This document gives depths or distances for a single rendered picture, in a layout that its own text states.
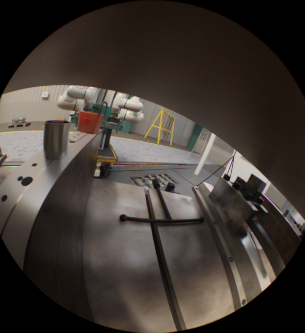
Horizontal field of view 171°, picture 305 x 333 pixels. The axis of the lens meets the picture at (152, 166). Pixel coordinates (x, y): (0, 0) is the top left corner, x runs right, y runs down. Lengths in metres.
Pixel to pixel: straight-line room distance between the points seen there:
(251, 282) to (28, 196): 0.93
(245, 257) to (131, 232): 0.72
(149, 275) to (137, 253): 0.13
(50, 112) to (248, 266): 7.82
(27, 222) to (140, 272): 0.45
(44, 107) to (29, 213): 7.20
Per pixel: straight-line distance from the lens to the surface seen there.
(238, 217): 0.73
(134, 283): 0.51
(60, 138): 0.29
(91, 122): 0.64
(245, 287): 0.84
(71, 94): 0.97
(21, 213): 0.19
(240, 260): 0.82
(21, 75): 0.17
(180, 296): 0.59
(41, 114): 7.40
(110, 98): 1.48
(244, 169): 2.98
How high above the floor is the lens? 0.82
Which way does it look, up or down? 20 degrees down
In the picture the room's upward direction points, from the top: 20 degrees clockwise
